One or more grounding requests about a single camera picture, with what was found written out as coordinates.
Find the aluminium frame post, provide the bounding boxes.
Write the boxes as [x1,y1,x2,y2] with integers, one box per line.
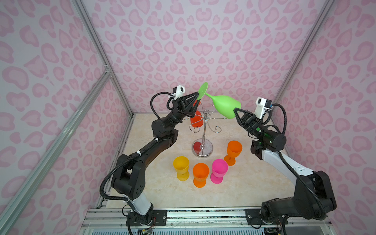
[274,0,336,103]
[71,0,134,117]

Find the orange wine glass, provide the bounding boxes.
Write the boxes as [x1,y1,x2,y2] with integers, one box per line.
[193,163,210,188]
[224,141,243,166]

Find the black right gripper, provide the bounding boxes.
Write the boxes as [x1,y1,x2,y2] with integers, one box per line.
[234,112,271,144]

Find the chrome wine glass rack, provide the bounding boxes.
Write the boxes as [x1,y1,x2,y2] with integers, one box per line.
[189,109,227,159]

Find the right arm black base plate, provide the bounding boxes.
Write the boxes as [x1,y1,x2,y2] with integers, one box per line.
[244,208,284,229]

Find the aluminium frame post left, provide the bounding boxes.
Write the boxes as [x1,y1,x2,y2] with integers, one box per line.
[71,0,134,117]

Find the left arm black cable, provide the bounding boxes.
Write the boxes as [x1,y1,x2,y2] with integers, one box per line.
[99,91,177,202]

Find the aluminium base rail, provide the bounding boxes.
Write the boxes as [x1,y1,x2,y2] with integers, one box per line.
[79,207,336,235]

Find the orange front wine glass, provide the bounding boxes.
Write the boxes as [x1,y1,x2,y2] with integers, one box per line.
[224,141,243,166]

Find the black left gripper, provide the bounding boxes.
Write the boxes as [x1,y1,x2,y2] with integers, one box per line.
[164,96,200,132]

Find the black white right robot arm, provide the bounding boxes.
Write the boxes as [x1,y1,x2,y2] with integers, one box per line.
[234,108,337,223]

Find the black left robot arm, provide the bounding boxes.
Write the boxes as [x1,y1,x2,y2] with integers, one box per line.
[99,92,200,223]

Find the red plastic wine glass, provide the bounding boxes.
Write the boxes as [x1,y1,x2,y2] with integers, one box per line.
[190,108,204,128]

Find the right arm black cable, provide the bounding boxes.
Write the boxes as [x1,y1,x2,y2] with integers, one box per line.
[264,103,327,219]

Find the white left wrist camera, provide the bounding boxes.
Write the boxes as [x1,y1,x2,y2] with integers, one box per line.
[171,85,185,100]

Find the green plastic wine glass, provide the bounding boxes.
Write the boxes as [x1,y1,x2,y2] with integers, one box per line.
[197,82,241,119]

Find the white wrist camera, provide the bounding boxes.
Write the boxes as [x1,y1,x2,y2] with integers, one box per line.
[254,97,272,119]
[171,85,185,100]

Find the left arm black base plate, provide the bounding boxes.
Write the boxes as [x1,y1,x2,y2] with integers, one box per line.
[126,208,167,227]

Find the yellow plastic wine glass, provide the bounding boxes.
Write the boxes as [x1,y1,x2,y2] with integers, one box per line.
[173,156,190,181]

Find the aluminium diagonal frame bar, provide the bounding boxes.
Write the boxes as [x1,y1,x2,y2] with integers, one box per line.
[1,71,111,235]

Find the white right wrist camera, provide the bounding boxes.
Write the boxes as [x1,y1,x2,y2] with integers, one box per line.
[254,97,272,119]

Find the aluminium frame post right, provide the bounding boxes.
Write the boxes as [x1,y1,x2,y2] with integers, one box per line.
[274,0,336,103]

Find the pink plastic wine glass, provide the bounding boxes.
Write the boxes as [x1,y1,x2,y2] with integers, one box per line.
[210,159,229,184]

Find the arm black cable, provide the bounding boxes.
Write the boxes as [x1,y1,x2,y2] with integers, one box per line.
[99,91,177,202]
[264,103,327,219]

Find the orange back wine glass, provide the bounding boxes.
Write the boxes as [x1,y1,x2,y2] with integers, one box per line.
[193,163,210,188]

